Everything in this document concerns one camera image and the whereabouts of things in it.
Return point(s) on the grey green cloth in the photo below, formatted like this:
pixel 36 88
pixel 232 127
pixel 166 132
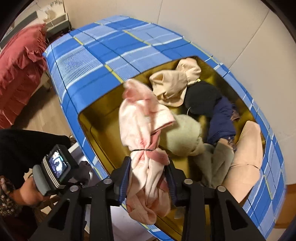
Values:
pixel 214 163

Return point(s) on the white bedside shelf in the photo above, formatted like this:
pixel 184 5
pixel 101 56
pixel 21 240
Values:
pixel 53 14

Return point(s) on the navy lace underwear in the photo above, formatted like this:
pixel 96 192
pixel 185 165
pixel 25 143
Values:
pixel 221 124

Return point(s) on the black sock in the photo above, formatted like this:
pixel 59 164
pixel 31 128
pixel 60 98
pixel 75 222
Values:
pixel 201 97

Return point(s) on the beige stocking bundle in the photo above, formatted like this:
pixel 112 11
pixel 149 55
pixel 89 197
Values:
pixel 170 86

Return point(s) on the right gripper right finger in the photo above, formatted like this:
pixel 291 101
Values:
pixel 175 180

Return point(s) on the blue plaid bed sheet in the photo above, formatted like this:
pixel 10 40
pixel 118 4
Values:
pixel 88 67

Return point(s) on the peach garment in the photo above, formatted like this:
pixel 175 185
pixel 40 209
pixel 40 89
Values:
pixel 244 170

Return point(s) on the person left hand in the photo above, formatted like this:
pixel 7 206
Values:
pixel 28 194

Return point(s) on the red satin pillow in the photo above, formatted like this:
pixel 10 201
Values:
pixel 22 65

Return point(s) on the pink garment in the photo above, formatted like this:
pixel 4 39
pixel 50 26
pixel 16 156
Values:
pixel 145 150

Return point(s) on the gold lined dark box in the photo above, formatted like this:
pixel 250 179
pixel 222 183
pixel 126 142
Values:
pixel 209 214

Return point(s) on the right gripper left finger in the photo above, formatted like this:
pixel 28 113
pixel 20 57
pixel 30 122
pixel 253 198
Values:
pixel 120 178

